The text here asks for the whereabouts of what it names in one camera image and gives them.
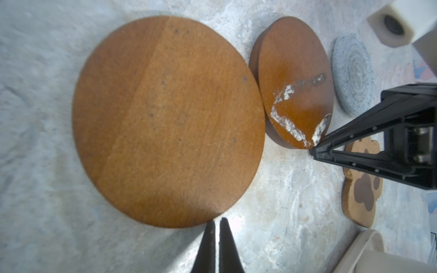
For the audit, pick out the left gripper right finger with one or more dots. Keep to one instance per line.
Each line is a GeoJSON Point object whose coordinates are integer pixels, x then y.
{"type": "Point", "coordinates": [229, 260]}

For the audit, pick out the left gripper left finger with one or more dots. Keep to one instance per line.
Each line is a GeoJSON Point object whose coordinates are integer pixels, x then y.
{"type": "Point", "coordinates": [205, 261]}

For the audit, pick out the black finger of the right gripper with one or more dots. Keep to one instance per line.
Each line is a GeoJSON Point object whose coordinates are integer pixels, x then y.
{"type": "Point", "coordinates": [395, 140]}

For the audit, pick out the glossy brown wooden coaster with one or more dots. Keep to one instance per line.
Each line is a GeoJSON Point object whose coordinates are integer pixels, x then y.
{"type": "Point", "coordinates": [294, 76]}

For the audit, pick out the matte brown wooden coaster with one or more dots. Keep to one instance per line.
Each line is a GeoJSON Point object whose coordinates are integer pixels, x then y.
{"type": "Point", "coordinates": [168, 121]}

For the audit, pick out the white and blue mug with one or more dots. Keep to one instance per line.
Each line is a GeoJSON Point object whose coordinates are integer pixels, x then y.
{"type": "Point", "coordinates": [380, 262]}

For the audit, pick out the grey braided round coaster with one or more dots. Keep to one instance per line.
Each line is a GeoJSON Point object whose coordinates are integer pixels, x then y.
{"type": "Point", "coordinates": [353, 75]}

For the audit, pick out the cork paw print coaster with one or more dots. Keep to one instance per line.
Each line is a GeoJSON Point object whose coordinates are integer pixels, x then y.
{"type": "Point", "coordinates": [360, 194]}

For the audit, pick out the beige serving tray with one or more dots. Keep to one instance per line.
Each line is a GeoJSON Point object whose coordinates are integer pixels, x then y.
{"type": "Point", "coordinates": [370, 240]}

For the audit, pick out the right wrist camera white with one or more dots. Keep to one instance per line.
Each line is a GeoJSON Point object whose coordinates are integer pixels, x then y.
{"type": "Point", "coordinates": [404, 22]}

